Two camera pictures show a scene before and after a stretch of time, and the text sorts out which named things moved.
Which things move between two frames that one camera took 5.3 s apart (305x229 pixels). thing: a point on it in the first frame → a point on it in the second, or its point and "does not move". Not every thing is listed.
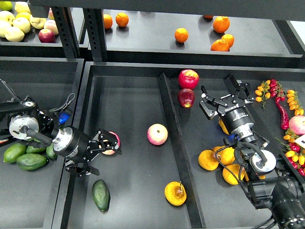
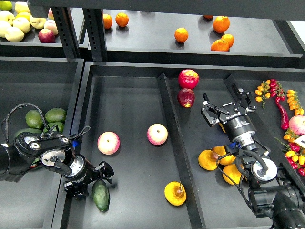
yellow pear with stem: (175, 193) does not move
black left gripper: (70, 142) → (82, 172)
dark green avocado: (101, 195) does not move
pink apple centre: (157, 134) does not move
